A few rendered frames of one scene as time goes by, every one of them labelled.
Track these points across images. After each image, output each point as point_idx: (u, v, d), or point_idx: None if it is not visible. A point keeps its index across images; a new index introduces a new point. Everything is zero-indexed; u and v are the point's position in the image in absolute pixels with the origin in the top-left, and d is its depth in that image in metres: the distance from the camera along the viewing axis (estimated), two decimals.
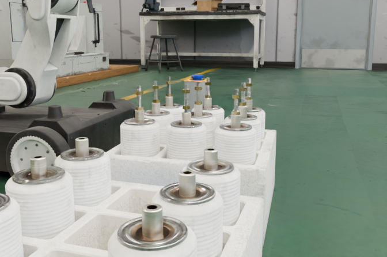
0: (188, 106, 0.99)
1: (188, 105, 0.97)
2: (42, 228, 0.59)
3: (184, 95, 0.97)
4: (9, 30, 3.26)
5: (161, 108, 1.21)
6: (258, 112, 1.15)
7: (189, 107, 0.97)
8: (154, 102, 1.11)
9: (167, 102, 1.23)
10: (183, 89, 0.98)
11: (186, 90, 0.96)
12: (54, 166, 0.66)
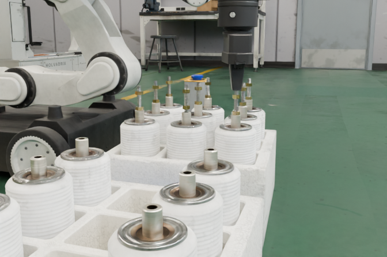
0: (188, 106, 0.99)
1: (188, 105, 0.97)
2: (42, 228, 0.59)
3: (184, 95, 0.97)
4: (9, 30, 3.26)
5: (161, 108, 1.21)
6: (258, 112, 1.15)
7: (189, 107, 0.97)
8: (154, 102, 1.11)
9: (167, 102, 1.23)
10: (183, 89, 0.98)
11: (186, 90, 0.96)
12: (54, 166, 0.66)
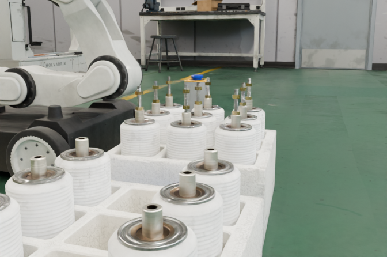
0: (188, 106, 0.99)
1: (188, 105, 0.97)
2: (42, 228, 0.59)
3: (184, 95, 0.97)
4: (9, 30, 3.26)
5: (161, 108, 1.21)
6: (258, 112, 1.15)
7: (189, 107, 0.97)
8: (154, 102, 1.11)
9: (167, 102, 1.23)
10: (183, 89, 0.98)
11: (186, 90, 0.96)
12: (54, 166, 0.66)
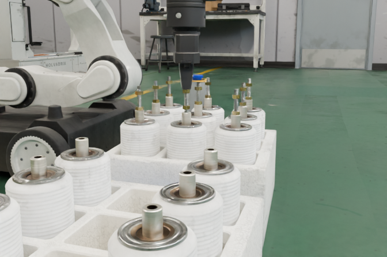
0: (188, 106, 0.99)
1: (188, 105, 0.97)
2: (42, 228, 0.59)
3: (184, 95, 0.97)
4: (9, 30, 3.26)
5: (161, 108, 1.21)
6: (258, 112, 1.15)
7: (189, 107, 0.97)
8: (154, 102, 1.11)
9: (167, 102, 1.23)
10: (183, 89, 0.98)
11: (186, 90, 0.96)
12: (54, 166, 0.66)
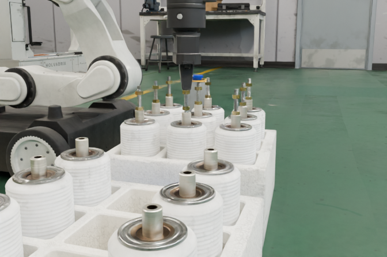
0: (187, 108, 0.97)
1: (183, 106, 0.98)
2: (42, 228, 0.59)
3: (186, 96, 0.98)
4: (9, 30, 3.26)
5: (161, 108, 1.21)
6: (258, 112, 1.15)
7: (182, 108, 0.97)
8: (154, 102, 1.11)
9: (167, 102, 1.23)
10: (189, 90, 0.97)
11: (182, 90, 0.98)
12: (54, 166, 0.66)
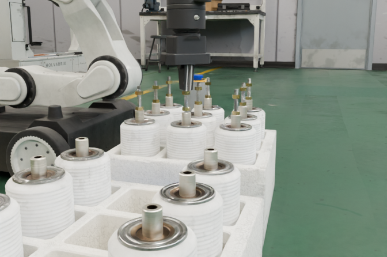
0: (182, 108, 0.98)
1: (187, 106, 0.98)
2: (42, 228, 0.59)
3: (187, 97, 0.97)
4: (9, 30, 3.26)
5: (161, 108, 1.21)
6: (258, 112, 1.15)
7: (187, 108, 0.99)
8: (154, 102, 1.11)
9: (167, 102, 1.23)
10: (184, 91, 0.97)
11: (189, 91, 0.98)
12: (54, 166, 0.66)
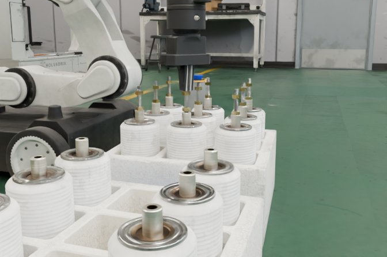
0: (186, 109, 0.97)
1: (183, 107, 0.98)
2: (42, 228, 0.59)
3: (186, 97, 0.98)
4: (9, 30, 3.26)
5: (161, 108, 1.21)
6: (258, 112, 1.15)
7: (182, 109, 0.98)
8: (154, 102, 1.11)
9: (167, 102, 1.23)
10: (189, 91, 0.97)
11: (183, 91, 0.98)
12: (54, 166, 0.66)
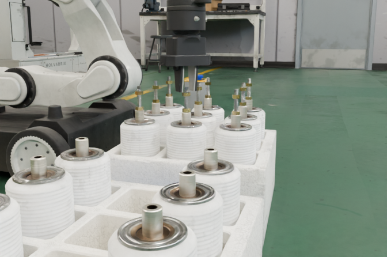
0: (183, 109, 0.98)
1: (188, 108, 0.98)
2: (42, 228, 0.59)
3: (186, 98, 0.97)
4: (9, 30, 3.26)
5: (161, 108, 1.21)
6: (258, 112, 1.15)
7: (188, 109, 0.99)
8: (154, 102, 1.11)
9: (167, 102, 1.23)
10: (183, 92, 0.97)
11: (190, 93, 0.97)
12: (54, 166, 0.66)
